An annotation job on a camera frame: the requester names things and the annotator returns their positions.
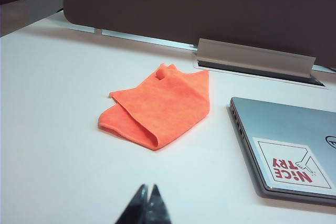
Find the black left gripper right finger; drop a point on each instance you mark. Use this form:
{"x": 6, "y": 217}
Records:
{"x": 158, "y": 212}

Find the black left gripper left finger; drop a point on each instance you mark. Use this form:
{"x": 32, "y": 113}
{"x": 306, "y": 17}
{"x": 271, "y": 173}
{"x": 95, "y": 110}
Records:
{"x": 134, "y": 211}

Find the orange microfibre rag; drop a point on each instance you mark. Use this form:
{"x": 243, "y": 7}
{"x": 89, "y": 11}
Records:
{"x": 157, "y": 108}

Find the silver laptop with sticker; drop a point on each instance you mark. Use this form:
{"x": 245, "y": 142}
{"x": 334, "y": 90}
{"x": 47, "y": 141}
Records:
{"x": 286, "y": 129}

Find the grey fabric desk divider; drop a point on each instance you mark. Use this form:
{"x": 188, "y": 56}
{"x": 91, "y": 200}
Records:
{"x": 199, "y": 3}

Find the silver divider bracket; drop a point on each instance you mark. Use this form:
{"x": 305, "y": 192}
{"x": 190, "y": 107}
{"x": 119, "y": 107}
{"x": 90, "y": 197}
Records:
{"x": 98, "y": 31}

